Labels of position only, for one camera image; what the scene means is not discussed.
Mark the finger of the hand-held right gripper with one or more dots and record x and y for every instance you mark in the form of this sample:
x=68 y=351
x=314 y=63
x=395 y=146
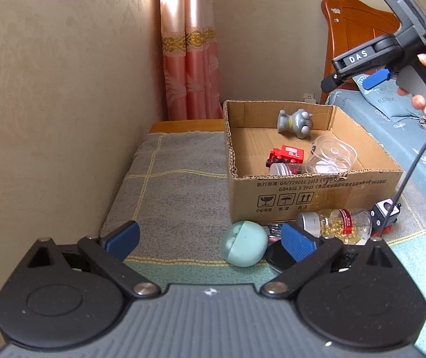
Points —
x=377 y=78
x=331 y=82

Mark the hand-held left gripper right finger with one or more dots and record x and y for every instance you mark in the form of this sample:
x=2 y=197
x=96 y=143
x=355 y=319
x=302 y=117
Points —
x=297 y=241

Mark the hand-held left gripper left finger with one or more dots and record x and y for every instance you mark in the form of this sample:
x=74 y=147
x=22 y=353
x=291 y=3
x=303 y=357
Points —
x=121 y=239

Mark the black electric shaver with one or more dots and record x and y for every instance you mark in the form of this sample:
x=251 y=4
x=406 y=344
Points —
x=274 y=258

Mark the brown cardboard box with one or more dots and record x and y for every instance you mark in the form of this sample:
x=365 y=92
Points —
x=291 y=194

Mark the clear bottle of yellow capsules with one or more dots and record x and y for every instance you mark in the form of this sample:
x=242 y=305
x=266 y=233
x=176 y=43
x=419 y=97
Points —
x=347 y=224

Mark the green egg-shaped case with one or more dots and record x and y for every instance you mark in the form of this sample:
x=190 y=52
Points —
x=243 y=244

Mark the blue floral pillow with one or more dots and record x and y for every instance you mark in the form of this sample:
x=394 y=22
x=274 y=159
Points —
x=388 y=101

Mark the wooden headboard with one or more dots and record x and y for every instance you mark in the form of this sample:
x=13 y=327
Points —
x=358 y=30

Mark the grey toy figure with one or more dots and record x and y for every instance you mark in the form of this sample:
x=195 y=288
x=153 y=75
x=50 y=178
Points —
x=291 y=121

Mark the bed with blue sheet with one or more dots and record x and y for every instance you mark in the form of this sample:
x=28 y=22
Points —
x=392 y=138

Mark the grey checked blanket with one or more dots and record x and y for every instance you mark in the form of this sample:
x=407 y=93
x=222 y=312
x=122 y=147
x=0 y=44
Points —
x=175 y=194

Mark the clear plastic container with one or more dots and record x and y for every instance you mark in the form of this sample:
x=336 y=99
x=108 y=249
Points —
x=332 y=153

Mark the small clear jar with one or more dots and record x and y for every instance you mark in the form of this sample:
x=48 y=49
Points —
x=281 y=169

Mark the pink curtain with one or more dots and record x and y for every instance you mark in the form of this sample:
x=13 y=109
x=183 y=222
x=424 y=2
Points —
x=188 y=44

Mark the white wall socket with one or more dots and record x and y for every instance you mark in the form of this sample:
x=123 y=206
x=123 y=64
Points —
x=309 y=98

